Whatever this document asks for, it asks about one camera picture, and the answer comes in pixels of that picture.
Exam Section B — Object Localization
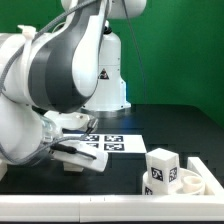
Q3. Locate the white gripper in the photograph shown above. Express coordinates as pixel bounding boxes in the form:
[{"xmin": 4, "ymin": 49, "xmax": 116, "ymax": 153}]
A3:
[{"xmin": 45, "ymin": 111, "xmax": 108, "ymax": 172}]

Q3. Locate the white round stool seat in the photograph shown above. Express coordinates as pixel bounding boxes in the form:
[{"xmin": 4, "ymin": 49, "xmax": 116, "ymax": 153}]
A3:
[{"xmin": 142, "ymin": 168, "xmax": 205, "ymax": 195}]

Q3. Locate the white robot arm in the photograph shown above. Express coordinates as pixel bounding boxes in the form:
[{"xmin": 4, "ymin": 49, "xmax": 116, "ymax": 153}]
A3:
[{"xmin": 0, "ymin": 0, "xmax": 147, "ymax": 172}]

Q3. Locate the white sheet with tags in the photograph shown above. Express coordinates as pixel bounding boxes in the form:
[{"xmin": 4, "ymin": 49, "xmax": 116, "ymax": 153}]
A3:
[{"xmin": 64, "ymin": 134, "xmax": 146, "ymax": 153}]

